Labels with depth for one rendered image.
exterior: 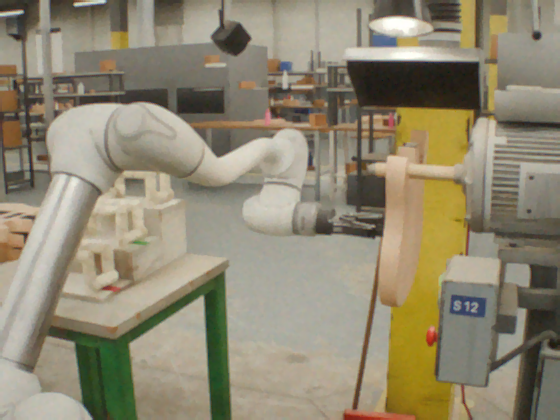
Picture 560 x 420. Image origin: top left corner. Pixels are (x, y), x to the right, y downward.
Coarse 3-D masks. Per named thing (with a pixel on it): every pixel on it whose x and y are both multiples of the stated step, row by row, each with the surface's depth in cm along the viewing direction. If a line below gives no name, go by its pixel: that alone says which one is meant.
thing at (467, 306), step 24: (456, 264) 109; (480, 264) 108; (456, 288) 100; (480, 288) 99; (456, 312) 101; (480, 312) 99; (456, 336) 102; (480, 336) 100; (552, 336) 113; (456, 360) 103; (480, 360) 101; (504, 360) 113; (480, 384) 102
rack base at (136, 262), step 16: (96, 240) 166; (112, 240) 166; (144, 240) 166; (160, 240) 169; (96, 256) 159; (128, 256) 155; (144, 256) 161; (160, 256) 169; (80, 272) 162; (96, 272) 160; (128, 272) 157; (144, 272) 162
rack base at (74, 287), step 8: (72, 272) 162; (72, 280) 156; (80, 280) 156; (120, 280) 156; (128, 280) 156; (64, 288) 149; (72, 288) 150; (80, 288) 150; (72, 296) 146; (80, 296) 145; (88, 296) 144; (96, 296) 144; (104, 296) 144; (112, 296) 148
